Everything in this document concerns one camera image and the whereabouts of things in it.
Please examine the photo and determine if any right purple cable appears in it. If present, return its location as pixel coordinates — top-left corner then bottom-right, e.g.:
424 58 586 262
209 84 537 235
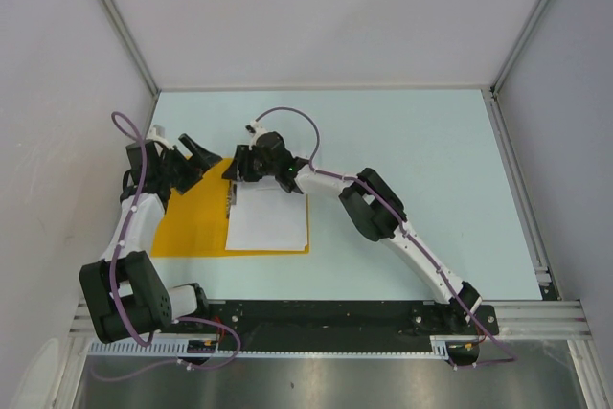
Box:
256 106 518 370

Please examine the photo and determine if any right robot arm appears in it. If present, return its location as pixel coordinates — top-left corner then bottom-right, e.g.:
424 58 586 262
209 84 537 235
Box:
222 131 483 333

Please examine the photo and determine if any left aluminium corner post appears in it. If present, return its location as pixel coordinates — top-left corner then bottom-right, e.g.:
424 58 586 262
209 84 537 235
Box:
71 0 160 96

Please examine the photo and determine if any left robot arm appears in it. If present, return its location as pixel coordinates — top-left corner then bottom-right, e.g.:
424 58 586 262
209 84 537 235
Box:
79 133 221 344

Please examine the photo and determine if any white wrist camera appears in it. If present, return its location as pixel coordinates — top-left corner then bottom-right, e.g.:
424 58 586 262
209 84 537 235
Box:
146 125 173 149
245 120 268 147

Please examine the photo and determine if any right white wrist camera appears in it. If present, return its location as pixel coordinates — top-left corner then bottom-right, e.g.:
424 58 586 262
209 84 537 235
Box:
245 120 268 147

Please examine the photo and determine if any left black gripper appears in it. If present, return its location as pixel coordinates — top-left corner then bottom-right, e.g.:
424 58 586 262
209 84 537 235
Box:
156 134 220 194

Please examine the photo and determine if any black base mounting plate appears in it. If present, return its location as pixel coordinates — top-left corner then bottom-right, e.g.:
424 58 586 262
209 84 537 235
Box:
156 299 499 355

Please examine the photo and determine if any grey slotted cable duct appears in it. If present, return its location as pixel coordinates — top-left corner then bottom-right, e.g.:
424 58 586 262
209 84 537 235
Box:
88 335 480 361

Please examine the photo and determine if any aluminium corner post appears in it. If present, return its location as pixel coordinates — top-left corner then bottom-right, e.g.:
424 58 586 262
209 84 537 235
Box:
71 0 160 96
490 0 579 89

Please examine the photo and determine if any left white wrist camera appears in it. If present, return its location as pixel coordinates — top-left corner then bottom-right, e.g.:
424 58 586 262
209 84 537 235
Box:
146 125 173 149

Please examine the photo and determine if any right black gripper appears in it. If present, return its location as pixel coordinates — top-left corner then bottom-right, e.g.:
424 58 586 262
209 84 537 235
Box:
222 146 279 184

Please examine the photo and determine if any aluminium frame rail front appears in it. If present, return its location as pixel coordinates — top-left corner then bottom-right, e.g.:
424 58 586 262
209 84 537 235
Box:
69 297 588 339

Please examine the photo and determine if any right aluminium corner post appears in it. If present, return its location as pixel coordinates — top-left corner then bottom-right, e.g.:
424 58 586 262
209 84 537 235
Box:
490 0 579 89

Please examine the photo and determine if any orange plastic folder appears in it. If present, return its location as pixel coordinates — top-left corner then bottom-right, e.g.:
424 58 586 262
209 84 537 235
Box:
152 158 310 259

